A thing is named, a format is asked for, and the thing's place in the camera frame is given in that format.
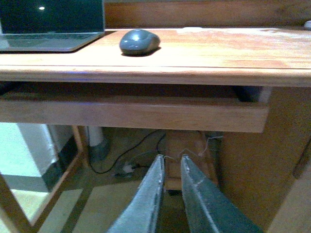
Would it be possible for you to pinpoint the black floor cable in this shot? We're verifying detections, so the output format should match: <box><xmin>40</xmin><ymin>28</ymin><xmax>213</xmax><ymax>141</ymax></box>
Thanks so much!
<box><xmin>86</xmin><ymin>130</ymin><xmax>167</xmax><ymax>174</ymax></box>

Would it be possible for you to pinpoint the wooden pull-out keyboard tray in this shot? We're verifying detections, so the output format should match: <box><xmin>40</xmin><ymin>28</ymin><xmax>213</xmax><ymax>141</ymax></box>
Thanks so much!
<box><xmin>0</xmin><ymin>95</ymin><xmax>269</xmax><ymax>133</ymax></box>

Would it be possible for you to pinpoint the white plug on floor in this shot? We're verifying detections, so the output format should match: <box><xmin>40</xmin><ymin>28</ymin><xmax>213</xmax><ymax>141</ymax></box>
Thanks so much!
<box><xmin>123</xmin><ymin>165</ymin><xmax>134</xmax><ymax>173</ymax></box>

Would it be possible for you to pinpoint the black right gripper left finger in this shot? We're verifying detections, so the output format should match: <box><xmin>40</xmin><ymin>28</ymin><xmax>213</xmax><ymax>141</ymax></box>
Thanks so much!
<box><xmin>107</xmin><ymin>154</ymin><xmax>165</xmax><ymax>233</ymax></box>

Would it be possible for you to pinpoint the small white object on desk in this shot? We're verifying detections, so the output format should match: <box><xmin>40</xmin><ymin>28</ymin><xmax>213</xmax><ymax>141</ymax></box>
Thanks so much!
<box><xmin>304</xmin><ymin>20</ymin><xmax>311</xmax><ymax>30</ymax></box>

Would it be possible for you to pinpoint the wooden desk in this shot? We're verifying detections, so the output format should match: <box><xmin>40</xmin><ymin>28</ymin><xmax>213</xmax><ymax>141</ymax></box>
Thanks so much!
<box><xmin>0</xmin><ymin>0</ymin><xmax>311</xmax><ymax>233</ymax></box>

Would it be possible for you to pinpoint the grey open laptop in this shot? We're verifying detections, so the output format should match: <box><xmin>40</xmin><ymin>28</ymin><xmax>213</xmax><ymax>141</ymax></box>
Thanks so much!
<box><xmin>0</xmin><ymin>0</ymin><xmax>105</xmax><ymax>52</ymax></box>

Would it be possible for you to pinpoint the thin white wire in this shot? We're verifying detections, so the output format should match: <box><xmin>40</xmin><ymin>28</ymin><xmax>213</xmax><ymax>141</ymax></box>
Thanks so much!
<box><xmin>161</xmin><ymin>135</ymin><xmax>223</xmax><ymax>162</ymax></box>

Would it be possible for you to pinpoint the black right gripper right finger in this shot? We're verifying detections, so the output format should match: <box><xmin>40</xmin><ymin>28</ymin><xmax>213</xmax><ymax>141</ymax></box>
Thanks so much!
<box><xmin>181</xmin><ymin>155</ymin><xmax>263</xmax><ymax>233</ymax></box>

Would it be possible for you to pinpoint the dark grey wireless mouse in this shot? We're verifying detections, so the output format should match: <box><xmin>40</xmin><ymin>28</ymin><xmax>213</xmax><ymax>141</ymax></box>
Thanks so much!
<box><xmin>119</xmin><ymin>29</ymin><xmax>160</xmax><ymax>56</ymax></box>

